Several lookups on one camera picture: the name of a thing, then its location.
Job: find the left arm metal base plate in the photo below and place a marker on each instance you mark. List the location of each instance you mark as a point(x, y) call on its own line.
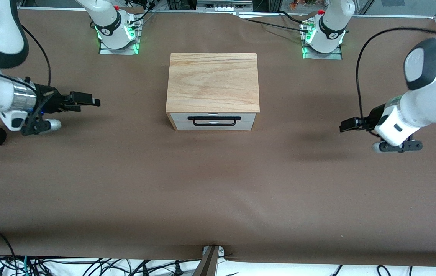
point(331, 56)

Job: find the grey power strip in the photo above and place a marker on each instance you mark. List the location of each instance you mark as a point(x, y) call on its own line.
point(222, 7)

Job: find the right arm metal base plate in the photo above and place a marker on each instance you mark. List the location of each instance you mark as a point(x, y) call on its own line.
point(118, 51)

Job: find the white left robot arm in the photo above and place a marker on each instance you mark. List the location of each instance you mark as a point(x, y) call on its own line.
point(432, 96)

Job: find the brown paper table cover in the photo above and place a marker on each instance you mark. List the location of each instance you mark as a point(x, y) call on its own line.
point(218, 184)

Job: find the silver metal tool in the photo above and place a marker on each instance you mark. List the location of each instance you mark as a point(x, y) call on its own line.
point(179, 116)

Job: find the wooden drawer cabinet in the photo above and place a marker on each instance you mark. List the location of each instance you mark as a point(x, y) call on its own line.
point(212, 80)

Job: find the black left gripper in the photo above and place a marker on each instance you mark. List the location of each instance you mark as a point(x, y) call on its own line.
point(374, 115)

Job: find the aluminium camera mount post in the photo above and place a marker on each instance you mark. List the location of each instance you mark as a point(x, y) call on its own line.
point(210, 262)

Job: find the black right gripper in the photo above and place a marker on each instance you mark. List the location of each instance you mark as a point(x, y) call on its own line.
point(48, 101)

